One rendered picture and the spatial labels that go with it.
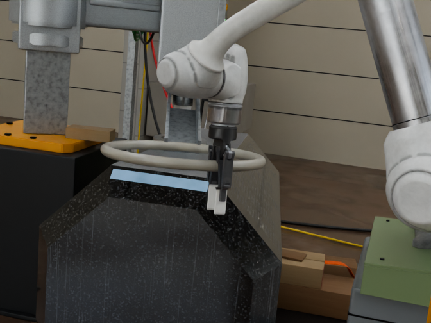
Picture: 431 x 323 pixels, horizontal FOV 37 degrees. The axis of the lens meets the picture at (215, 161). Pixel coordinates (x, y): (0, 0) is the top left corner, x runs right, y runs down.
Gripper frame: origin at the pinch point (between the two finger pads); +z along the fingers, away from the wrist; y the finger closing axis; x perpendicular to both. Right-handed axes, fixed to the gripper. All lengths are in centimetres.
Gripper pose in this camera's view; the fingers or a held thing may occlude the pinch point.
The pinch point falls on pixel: (217, 200)
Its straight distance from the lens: 170.9
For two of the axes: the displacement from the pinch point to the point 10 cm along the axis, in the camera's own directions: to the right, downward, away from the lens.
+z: -0.9, 9.9, 1.2
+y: -3.5, -1.4, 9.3
